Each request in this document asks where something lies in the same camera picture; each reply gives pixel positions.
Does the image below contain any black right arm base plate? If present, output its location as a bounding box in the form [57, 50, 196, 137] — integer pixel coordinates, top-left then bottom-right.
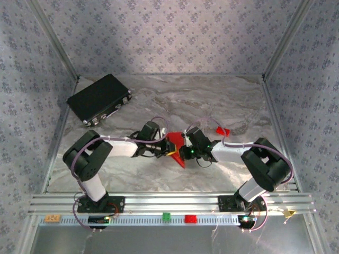
[217, 195, 267, 212]

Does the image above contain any slotted grey cable duct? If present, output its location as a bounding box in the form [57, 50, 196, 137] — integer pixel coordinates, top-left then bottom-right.
[38, 214, 241, 227]

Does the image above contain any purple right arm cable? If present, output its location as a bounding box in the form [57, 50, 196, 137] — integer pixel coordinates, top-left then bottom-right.
[183, 117, 294, 233]

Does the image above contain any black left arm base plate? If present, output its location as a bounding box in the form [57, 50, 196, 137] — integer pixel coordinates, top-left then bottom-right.
[76, 196, 126, 214]

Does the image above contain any aluminium frame bar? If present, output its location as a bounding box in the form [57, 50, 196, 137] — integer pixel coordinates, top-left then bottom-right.
[41, 76, 81, 194]
[261, 75, 301, 194]
[262, 0, 317, 80]

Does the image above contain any thin red wire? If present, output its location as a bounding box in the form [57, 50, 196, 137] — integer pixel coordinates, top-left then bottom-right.
[108, 203, 120, 218]

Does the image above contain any black case with silver latches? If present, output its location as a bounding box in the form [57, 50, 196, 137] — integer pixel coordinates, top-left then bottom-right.
[66, 73, 133, 128]

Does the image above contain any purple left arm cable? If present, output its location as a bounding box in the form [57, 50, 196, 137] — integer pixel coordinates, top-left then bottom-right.
[71, 116, 170, 233]

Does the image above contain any aluminium mounting rail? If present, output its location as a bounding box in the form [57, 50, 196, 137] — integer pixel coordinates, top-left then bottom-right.
[28, 192, 317, 215]

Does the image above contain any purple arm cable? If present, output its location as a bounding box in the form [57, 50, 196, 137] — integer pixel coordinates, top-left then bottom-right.
[71, 116, 170, 233]
[183, 117, 294, 233]

